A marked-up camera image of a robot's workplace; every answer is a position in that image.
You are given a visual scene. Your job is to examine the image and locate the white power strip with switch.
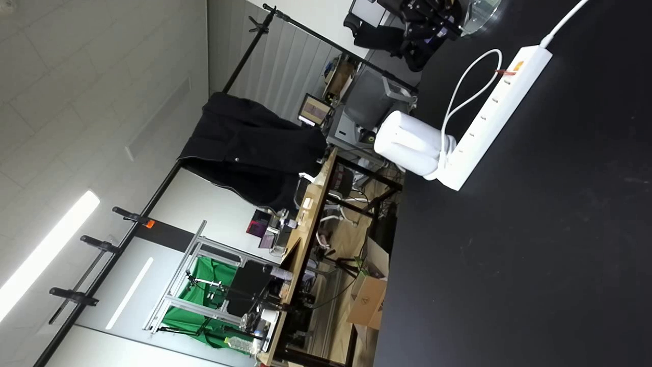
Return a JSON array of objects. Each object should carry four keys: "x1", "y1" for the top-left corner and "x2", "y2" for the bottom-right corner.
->
[{"x1": 437, "y1": 42, "x2": 554, "y2": 193}]

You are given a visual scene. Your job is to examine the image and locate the white power adapter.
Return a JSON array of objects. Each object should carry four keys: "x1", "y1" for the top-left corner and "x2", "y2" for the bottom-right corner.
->
[{"x1": 371, "y1": 107, "x2": 458, "y2": 184}]

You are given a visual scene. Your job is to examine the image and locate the black hanging cloth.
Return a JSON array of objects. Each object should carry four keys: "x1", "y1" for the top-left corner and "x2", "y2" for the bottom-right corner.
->
[{"x1": 177, "y1": 92, "x2": 331, "y2": 211}]

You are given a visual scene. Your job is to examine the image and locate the grey box machine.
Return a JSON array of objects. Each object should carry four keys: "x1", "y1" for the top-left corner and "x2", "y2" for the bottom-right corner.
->
[{"x1": 326, "y1": 63, "x2": 420, "y2": 155}]

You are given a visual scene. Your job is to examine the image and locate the cardboard box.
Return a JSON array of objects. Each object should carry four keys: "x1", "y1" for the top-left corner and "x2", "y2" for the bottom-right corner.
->
[{"x1": 346, "y1": 273, "x2": 391, "y2": 331}]

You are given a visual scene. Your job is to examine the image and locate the black office chair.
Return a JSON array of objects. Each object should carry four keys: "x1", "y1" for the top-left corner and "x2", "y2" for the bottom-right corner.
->
[{"x1": 225, "y1": 258, "x2": 275, "y2": 319}]

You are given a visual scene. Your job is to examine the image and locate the black backdrop stand pole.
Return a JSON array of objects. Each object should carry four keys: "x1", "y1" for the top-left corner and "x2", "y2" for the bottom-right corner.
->
[{"x1": 34, "y1": 2, "x2": 282, "y2": 367}]

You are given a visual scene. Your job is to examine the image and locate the metal shelf rack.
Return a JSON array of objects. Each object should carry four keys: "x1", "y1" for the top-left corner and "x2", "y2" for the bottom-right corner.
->
[{"x1": 143, "y1": 218, "x2": 296, "y2": 343}]

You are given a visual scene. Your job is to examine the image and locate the black bag pile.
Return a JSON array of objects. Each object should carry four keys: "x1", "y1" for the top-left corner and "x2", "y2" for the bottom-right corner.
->
[{"x1": 344, "y1": 0, "x2": 473, "y2": 72}]

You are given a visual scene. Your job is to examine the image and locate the black spring clamp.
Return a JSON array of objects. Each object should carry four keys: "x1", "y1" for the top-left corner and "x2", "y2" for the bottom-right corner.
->
[
  {"x1": 111, "y1": 203, "x2": 152, "y2": 228},
  {"x1": 78, "y1": 231, "x2": 124, "y2": 256},
  {"x1": 47, "y1": 285, "x2": 102, "y2": 307}
]

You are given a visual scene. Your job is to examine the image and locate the short ceiling light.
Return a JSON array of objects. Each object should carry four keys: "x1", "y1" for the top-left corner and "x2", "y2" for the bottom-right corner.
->
[{"x1": 105, "y1": 255, "x2": 157, "y2": 331}]

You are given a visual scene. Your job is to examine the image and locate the long ceiling light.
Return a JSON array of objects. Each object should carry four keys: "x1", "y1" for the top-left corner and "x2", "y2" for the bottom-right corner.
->
[{"x1": 0, "y1": 187, "x2": 105, "y2": 323}]

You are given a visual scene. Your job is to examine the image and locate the thin white appliance cable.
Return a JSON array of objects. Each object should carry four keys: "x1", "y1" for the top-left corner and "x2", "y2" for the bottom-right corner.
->
[{"x1": 438, "y1": 46, "x2": 508, "y2": 173}]

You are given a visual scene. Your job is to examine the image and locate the thick white power strip cord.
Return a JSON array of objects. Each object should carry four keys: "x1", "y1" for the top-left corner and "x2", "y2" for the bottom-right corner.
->
[{"x1": 539, "y1": 0, "x2": 591, "y2": 49}]

